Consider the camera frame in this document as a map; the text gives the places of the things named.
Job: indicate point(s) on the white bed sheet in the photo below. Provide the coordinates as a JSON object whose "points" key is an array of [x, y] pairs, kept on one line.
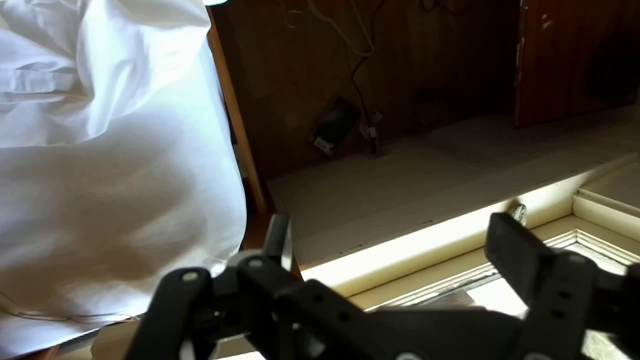
{"points": [[117, 163]]}

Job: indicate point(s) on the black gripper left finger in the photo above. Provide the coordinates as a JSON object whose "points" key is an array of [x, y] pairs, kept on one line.
{"points": [[278, 240]]}

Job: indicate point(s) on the wooden bed frame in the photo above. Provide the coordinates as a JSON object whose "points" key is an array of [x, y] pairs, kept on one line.
{"points": [[259, 206]]}

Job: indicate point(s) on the dark wooden furniture panel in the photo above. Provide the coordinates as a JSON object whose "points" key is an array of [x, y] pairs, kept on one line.
{"points": [[575, 56]]}

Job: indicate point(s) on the black power adapter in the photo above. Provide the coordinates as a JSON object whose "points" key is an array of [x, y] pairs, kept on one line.
{"points": [[334, 124]]}

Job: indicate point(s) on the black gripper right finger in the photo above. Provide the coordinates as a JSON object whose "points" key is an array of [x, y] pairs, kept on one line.
{"points": [[519, 256]]}

